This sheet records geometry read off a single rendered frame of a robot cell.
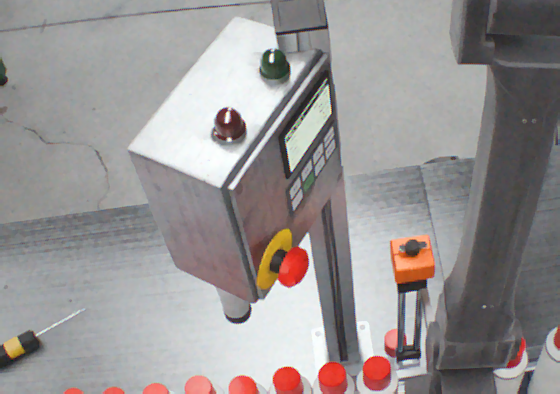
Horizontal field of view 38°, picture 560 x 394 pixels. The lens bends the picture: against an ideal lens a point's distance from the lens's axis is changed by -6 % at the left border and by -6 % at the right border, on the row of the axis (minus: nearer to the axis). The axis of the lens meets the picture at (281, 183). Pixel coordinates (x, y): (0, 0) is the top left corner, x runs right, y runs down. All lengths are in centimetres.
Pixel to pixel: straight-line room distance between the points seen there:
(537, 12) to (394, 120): 210
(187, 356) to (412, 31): 179
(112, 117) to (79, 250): 135
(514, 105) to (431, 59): 221
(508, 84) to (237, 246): 29
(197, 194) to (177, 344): 67
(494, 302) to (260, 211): 21
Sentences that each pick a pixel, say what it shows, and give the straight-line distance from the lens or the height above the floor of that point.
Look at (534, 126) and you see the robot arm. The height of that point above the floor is 155.
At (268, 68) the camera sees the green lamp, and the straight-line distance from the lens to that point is 70.
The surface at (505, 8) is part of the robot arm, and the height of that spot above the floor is 165.
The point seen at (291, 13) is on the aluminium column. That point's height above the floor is 150.
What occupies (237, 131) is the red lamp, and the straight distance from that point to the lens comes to 67.
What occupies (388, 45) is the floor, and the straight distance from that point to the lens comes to 282.
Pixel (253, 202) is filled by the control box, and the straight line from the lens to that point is 70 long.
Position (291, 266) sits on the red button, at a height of 134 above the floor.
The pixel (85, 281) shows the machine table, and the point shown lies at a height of 83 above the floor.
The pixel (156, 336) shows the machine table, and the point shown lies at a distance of 134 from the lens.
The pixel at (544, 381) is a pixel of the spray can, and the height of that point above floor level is 97.
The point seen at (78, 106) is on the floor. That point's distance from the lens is 286.
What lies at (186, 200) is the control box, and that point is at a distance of 70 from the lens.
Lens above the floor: 199
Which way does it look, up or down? 53 degrees down
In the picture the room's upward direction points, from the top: 11 degrees counter-clockwise
